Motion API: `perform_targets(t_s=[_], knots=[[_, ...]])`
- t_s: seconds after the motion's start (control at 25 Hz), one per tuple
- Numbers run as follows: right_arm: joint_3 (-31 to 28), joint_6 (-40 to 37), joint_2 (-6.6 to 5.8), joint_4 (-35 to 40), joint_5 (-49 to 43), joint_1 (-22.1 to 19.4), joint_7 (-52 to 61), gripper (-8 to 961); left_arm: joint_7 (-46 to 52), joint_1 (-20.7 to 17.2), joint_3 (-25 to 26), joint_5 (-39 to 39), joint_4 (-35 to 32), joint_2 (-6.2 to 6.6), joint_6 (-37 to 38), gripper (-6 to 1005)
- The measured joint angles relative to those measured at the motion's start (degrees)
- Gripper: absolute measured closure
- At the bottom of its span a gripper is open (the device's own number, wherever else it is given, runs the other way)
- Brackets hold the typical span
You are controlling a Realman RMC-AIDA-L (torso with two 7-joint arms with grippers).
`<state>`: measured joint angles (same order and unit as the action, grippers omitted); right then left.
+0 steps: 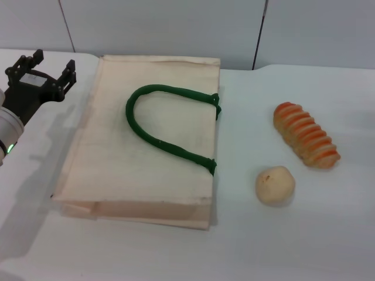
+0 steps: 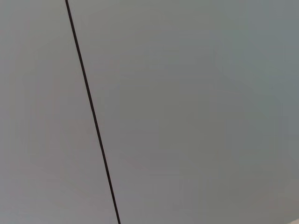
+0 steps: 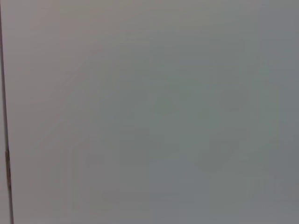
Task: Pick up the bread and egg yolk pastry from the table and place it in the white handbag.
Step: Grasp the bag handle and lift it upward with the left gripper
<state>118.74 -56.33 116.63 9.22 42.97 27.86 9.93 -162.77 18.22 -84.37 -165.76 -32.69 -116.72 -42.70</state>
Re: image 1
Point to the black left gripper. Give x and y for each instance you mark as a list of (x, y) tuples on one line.
[(26, 93)]

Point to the cream canvas tote bag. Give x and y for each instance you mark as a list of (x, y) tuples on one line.
[(99, 152)]

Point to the orange striped bread roll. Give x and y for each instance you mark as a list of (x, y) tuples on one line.
[(306, 134)]

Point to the round pale egg yolk pastry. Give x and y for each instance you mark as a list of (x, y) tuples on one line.
[(275, 185)]

